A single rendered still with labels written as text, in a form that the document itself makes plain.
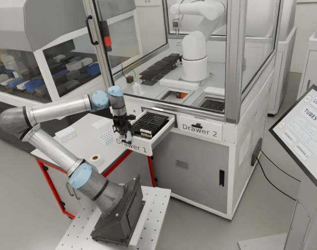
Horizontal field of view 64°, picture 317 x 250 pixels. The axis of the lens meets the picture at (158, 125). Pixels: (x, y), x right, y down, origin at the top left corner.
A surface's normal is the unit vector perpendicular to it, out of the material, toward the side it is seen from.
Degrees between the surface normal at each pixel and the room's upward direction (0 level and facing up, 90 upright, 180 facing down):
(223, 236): 0
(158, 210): 0
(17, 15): 69
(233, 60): 90
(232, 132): 90
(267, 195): 0
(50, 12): 90
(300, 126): 50
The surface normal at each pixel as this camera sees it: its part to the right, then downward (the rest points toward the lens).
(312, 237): 0.11, 0.54
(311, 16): -0.57, 0.51
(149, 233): -0.12, -0.83
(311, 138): -0.83, -0.41
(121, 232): -0.27, 0.55
